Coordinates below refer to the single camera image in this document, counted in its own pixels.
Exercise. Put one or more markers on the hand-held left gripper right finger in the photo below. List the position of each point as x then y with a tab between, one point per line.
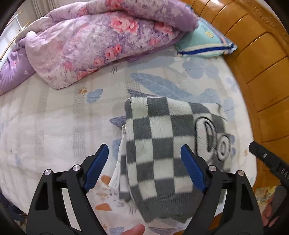
193	169

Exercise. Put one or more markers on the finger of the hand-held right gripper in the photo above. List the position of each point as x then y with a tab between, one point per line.
264	155

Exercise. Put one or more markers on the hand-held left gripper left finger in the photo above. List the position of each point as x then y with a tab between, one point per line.
97	169

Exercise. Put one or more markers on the grey white checkered cardigan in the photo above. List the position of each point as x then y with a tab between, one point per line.
158	146

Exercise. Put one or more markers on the wooden clothes rack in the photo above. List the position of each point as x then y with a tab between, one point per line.
18	22

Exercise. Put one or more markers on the person's right hand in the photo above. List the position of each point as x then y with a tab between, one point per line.
268	212

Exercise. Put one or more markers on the person's left hand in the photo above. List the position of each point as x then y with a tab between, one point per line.
133	230

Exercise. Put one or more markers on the yellow packet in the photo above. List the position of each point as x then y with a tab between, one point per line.
263	194

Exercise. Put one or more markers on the leaf printed bed sheet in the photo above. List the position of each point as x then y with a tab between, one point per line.
56	124

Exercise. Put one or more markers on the wooden bed headboard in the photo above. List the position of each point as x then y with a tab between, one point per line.
259	67

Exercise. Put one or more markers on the purple floral quilt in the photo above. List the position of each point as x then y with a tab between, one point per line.
90	40

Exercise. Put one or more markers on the teal striped pillow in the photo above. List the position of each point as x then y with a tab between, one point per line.
203	40

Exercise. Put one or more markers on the striped beige curtain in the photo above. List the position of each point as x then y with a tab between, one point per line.
40	5

